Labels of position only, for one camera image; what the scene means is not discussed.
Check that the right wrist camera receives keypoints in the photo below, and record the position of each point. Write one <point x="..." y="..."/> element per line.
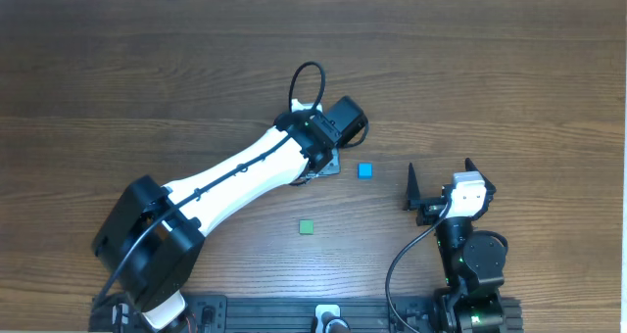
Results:
<point x="467" y="196"/>

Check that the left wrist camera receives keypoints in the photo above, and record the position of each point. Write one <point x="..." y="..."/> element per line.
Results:
<point x="300" y="105"/>

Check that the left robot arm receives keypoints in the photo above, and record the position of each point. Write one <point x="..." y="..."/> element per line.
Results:
<point x="235" y="181"/>

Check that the green cube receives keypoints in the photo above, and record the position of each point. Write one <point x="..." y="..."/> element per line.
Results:
<point x="306" y="226"/>

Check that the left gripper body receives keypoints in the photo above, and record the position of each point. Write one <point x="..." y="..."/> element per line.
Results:
<point x="330" y="165"/>

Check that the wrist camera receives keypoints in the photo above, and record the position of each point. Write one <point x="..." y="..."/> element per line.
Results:
<point x="467" y="196"/>
<point x="300" y="105"/>

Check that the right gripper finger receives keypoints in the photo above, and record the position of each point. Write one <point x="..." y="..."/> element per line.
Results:
<point x="475" y="168"/>
<point x="412" y="193"/>

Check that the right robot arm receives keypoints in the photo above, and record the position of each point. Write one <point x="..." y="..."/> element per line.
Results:
<point x="482" y="262"/>

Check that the mounting rail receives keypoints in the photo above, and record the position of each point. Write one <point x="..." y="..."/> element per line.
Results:
<point x="284" y="316"/>

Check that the blue cube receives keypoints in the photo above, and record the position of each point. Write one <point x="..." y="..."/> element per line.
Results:
<point x="365" y="170"/>

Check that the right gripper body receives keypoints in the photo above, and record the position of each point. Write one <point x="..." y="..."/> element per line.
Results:
<point x="431" y="210"/>

